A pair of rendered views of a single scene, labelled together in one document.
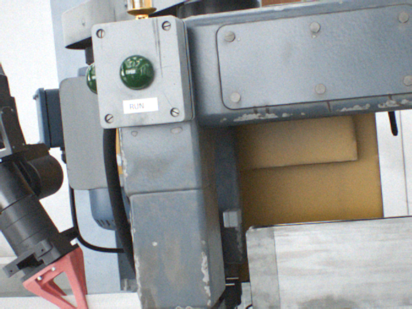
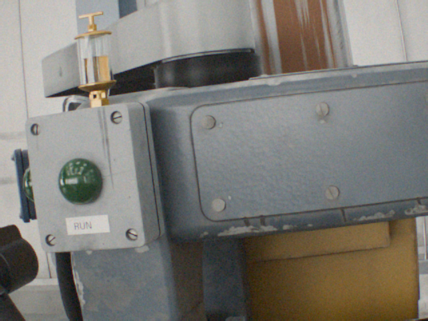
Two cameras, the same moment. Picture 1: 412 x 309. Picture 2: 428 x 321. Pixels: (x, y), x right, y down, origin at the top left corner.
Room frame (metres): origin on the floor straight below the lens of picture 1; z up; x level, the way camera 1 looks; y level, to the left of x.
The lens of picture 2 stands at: (0.14, -0.06, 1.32)
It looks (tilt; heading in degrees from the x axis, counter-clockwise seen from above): 3 degrees down; 3
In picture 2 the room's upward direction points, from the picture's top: 7 degrees counter-clockwise
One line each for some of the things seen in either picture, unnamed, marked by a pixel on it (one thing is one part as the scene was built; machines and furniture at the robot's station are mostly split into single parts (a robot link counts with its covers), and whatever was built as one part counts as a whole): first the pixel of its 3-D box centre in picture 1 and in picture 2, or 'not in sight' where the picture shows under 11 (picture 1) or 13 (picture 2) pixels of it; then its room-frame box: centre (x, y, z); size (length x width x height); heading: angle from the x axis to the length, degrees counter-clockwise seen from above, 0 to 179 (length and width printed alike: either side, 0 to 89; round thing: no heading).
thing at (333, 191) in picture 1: (289, 149); (315, 217); (1.17, -0.12, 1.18); 0.34 x 0.25 x 0.31; 169
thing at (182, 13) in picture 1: (219, 15); (208, 74); (0.88, -0.03, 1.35); 0.09 x 0.09 x 0.03
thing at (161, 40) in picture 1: (144, 73); (93, 177); (0.71, 0.05, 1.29); 0.08 x 0.05 x 0.09; 79
